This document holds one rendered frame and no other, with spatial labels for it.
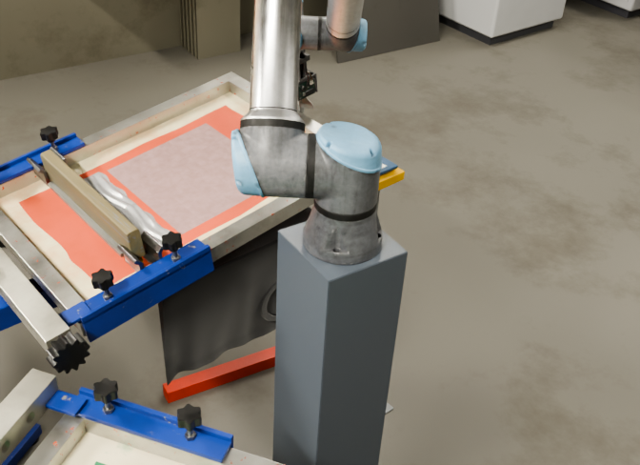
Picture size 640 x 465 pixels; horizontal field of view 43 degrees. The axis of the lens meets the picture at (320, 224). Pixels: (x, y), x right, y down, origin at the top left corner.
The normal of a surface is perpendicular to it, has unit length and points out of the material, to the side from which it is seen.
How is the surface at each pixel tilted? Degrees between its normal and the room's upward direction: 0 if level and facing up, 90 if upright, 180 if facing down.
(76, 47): 90
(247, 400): 0
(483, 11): 90
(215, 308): 94
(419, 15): 75
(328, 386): 90
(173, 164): 8
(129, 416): 0
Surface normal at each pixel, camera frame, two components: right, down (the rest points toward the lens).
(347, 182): 0.00, 0.58
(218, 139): -0.06, -0.76
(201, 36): 0.54, 0.51
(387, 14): 0.54, 0.28
